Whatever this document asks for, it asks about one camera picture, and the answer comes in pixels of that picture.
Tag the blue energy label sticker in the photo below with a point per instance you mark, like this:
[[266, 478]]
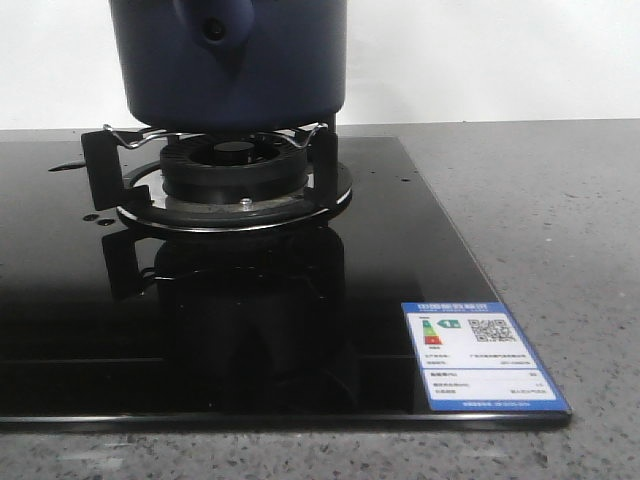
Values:
[[473, 357]]

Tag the dark blue cooking pot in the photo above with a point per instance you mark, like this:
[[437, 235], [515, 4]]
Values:
[[209, 66]]

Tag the black glass gas stove top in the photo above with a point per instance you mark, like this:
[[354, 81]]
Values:
[[108, 327]]

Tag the black metal pot support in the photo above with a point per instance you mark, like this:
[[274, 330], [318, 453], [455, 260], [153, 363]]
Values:
[[124, 173]]

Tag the round black gas burner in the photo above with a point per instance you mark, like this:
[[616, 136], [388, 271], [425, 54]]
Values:
[[206, 169]]

